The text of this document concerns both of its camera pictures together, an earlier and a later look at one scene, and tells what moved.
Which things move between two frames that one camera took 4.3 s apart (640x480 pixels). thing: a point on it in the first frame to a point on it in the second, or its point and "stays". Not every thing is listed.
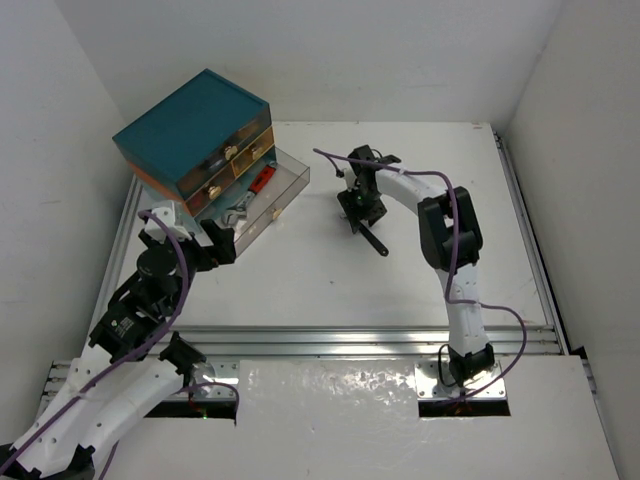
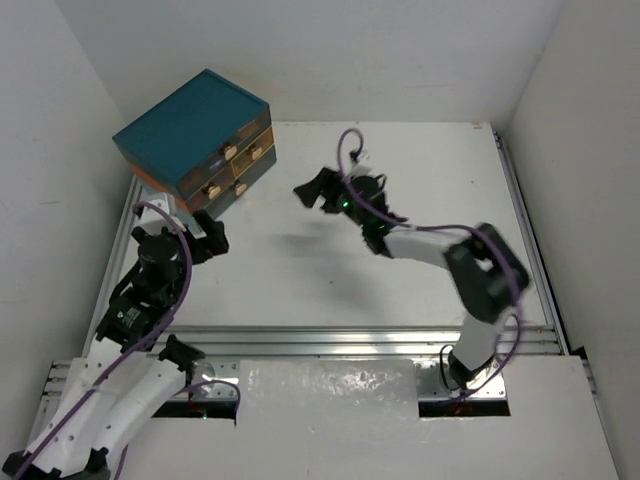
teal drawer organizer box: x=202 y=145 stays
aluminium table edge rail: x=261 y=341 stays
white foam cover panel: x=318 y=393 stays
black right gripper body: x=362 y=204 to x=339 y=199
